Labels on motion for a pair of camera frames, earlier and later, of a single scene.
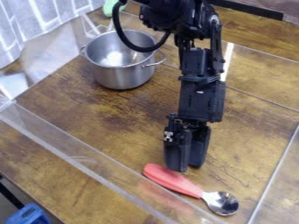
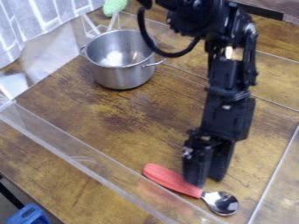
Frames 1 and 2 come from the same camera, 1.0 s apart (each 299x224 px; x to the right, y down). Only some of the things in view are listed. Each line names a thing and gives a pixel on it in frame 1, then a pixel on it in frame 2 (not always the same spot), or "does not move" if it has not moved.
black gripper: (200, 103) -> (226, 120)
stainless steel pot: (121, 68) does not move
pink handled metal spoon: (220, 203) does not move
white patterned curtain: (27, 17) does not move
